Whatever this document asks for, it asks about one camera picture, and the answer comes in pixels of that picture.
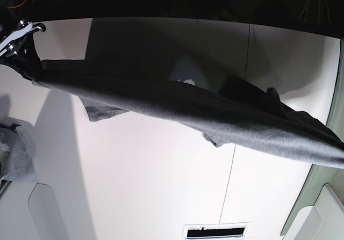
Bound white cable grommet slot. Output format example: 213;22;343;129
183;222;251;240

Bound white bin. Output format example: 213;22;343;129
1;182;70;239
283;184;343;240

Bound grey t-shirt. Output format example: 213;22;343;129
21;17;344;170

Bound grey cloth pile at left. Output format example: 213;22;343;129
1;117;37;182

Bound white cables in background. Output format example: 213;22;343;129
276;0;339;28

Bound white bin at lower right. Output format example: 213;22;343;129
283;184;343;240

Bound white bin at lower left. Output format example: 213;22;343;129
1;182;70;239

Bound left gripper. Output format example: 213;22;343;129
1;20;46;80

